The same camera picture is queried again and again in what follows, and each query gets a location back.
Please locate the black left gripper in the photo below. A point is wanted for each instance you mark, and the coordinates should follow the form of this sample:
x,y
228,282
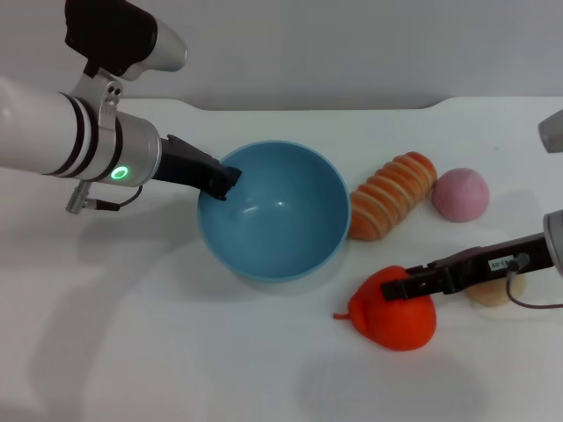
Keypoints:
x,y
184,162

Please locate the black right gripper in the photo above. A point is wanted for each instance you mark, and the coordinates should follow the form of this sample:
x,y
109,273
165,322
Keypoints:
x,y
484,266

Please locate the orange toy fruit with stem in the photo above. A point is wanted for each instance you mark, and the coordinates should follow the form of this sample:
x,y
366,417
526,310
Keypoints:
x,y
396,321

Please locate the blue bowl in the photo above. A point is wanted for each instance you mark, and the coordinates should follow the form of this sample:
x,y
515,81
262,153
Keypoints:
x,y
281,220

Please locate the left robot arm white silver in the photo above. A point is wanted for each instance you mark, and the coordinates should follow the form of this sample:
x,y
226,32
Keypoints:
x,y
48,132

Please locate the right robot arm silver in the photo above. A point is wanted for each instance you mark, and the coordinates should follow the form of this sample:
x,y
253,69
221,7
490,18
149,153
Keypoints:
x,y
555,242

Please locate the beige round bun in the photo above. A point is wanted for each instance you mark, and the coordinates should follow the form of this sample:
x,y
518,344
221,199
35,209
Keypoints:
x,y
488,294

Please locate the striped orange bread roll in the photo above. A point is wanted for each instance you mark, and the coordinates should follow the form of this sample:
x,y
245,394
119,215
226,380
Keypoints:
x,y
391,198

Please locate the pink round bun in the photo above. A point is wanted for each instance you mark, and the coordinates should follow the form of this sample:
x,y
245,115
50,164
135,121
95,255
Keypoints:
x,y
459,195

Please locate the left wrist camera black silver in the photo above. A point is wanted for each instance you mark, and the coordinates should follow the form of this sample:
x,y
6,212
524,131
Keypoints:
x,y
119,39

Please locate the right wrist camera silver housing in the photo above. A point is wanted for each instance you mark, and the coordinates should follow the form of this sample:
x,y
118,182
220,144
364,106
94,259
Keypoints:
x,y
552,132

